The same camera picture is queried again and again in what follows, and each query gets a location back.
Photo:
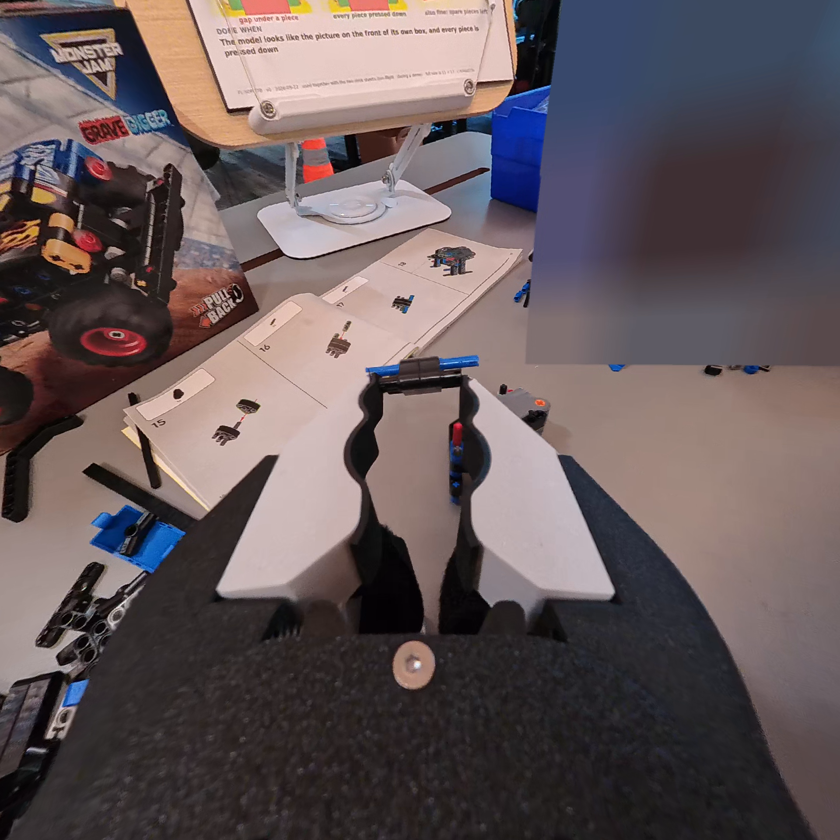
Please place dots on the blue storage bin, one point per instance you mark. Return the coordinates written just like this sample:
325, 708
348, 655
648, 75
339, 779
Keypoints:
522, 124
515, 187

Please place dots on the black bent lego beam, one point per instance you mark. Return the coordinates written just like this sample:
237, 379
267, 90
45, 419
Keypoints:
26, 466

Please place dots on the white board stand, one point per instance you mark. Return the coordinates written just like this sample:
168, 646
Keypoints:
354, 229

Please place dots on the lego chassis with grey motor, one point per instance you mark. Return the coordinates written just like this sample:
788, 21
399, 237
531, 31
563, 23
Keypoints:
522, 407

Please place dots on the orange traffic cone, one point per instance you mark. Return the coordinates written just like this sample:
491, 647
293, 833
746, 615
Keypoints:
316, 161

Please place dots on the black blue lego axle assembly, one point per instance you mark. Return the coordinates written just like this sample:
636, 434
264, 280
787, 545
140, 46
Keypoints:
420, 371

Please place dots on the printed instruction sheet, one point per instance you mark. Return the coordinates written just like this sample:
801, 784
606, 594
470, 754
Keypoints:
361, 52

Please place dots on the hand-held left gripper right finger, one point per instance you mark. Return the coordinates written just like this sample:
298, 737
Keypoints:
531, 512

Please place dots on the lego instruction booklet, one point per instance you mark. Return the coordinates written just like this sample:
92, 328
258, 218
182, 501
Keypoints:
315, 334

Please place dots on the blue lego panel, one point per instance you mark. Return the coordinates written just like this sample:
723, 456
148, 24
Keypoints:
161, 544

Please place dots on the black long lego beam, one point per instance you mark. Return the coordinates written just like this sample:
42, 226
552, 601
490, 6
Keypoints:
131, 489

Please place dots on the lego set box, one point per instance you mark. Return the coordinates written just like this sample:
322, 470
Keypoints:
98, 229

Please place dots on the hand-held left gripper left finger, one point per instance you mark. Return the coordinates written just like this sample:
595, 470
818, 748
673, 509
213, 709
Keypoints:
295, 512

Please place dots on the pile of black lego pieces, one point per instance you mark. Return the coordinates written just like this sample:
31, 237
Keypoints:
85, 610

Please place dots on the wooden instruction board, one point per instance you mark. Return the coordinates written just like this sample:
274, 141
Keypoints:
177, 79

